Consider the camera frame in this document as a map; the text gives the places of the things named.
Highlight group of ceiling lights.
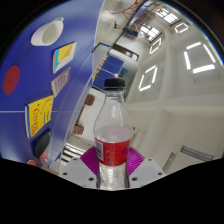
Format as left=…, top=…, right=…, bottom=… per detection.
left=138, top=6, right=218, bottom=93

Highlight yellow book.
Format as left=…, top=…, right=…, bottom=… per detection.
left=24, top=94, right=55, bottom=139

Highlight flat round red coaster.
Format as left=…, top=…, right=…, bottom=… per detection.
left=2, top=64, right=21, bottom=95

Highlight clear red-labelled water bottle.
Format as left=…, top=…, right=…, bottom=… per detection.
left=93, top=78, right=134, bottom=191

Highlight white mug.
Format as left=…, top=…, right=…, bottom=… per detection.
left=30, top=16, right=65, bottom=47

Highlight blue and yellow booklet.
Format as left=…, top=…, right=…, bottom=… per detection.
left=52, top=41, right=78, bottom=75

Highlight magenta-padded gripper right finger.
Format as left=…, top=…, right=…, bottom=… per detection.
left=125, top=146, right=167, bottom=190

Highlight red-legged blue table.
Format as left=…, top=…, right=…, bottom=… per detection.
left=109, top=0, right=148, bottom=21

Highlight brown cardboard box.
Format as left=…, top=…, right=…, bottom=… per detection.
left=39, top=164, right=60, bottom=176

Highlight person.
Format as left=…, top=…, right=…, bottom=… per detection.
left=112, top=20, right=125, bottom=32

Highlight grey purple booklet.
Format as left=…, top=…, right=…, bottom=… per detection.
left=50, top=66, right=72, bottom=98

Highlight folded blue table tennis tables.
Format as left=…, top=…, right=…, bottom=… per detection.
left=92, top=54, right=125, bottom=91

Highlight ceiling air conditioner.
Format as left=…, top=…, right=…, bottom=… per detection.
left=162, top=145, right=215, bottom=174

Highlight brown armchair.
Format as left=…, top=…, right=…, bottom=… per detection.
left=84, top=93, right=96, bottom=106
left=71, top=123, right=84, bottom=136

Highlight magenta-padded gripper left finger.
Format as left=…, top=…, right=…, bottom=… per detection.
left=59, top=146, right=100, bottom=190

